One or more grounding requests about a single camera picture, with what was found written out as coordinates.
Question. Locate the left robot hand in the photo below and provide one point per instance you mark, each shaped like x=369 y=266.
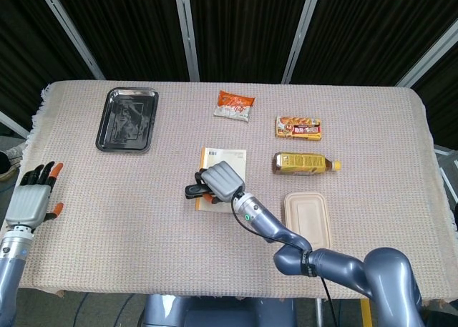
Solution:
x=30 y=198

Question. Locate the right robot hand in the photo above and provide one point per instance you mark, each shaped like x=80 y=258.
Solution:
x=220 y=182

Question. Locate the black stapler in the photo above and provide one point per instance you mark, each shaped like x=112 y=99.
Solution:
x=195 y=191

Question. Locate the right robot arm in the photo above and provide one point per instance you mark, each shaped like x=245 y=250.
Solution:
x=322 y=259

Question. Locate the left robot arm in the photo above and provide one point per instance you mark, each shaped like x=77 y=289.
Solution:
x=12 y=266

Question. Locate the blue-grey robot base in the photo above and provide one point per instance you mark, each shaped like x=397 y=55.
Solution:
x=218 y=311

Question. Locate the white notebook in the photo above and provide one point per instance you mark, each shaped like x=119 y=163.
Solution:
x=234 y=159

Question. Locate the orange and white snack bag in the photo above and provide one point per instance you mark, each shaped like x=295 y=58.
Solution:
x=234 y=106

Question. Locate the yellow label tea bottle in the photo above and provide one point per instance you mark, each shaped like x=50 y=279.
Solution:
x=304 y=163

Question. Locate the orange food box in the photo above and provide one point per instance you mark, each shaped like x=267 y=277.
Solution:
x=298 y=128

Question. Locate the pink woven tablecloth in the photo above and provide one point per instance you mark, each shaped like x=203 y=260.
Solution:
x=125 y=216

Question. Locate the beige lidded food container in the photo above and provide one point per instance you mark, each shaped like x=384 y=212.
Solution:
x=311 y=216

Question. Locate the black metal tray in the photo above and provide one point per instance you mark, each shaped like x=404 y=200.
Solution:
x=127 y=119

